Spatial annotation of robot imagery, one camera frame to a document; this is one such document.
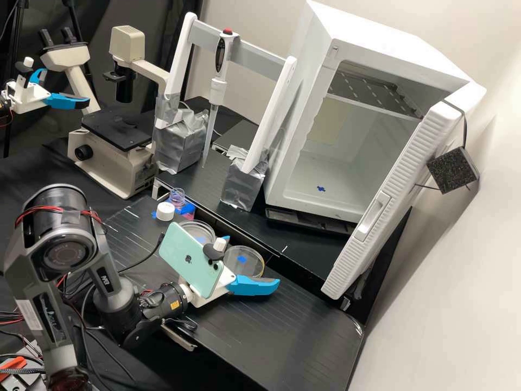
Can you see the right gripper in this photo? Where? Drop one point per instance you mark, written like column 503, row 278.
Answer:
column 202, row 300

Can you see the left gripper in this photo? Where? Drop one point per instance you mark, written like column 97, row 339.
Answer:
column 26, row 97

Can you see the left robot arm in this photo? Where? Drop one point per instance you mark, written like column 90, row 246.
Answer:
column 3, row 105

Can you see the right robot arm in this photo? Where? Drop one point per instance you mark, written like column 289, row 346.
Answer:
column 57, row 240

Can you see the petri dish lid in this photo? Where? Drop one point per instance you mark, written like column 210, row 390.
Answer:
column 246, row 262

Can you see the left phone holder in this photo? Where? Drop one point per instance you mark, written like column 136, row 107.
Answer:
column 27, row 62

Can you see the black stand pole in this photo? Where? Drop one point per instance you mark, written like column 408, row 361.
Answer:
column 11, row 81

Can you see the petri dish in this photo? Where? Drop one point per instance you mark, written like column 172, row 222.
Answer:
column 199, row 230

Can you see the black platform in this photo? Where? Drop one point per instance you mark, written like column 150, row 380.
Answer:
column 252, row 326
column 211, row 183

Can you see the black tray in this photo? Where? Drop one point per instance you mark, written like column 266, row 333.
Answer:
column 301, row 222

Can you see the blue bottle holder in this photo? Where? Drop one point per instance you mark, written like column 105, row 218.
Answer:
column 187, row 209

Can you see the cream microscope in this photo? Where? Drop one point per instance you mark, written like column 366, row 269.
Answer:
column 106, row 154

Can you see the white cap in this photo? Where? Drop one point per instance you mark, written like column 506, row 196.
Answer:
column 165, row 211

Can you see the incubator door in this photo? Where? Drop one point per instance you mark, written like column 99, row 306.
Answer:
column 390, row 195

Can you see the pipette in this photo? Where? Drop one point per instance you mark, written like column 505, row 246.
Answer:
column 220, row 61

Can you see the white pipette stand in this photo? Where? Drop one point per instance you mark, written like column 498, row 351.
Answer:
column 260, row 55

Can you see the white incubator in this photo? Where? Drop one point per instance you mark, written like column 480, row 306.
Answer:
column 366, row 45

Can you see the right wrist camera phone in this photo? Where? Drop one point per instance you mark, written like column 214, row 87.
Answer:
column 189, row 256

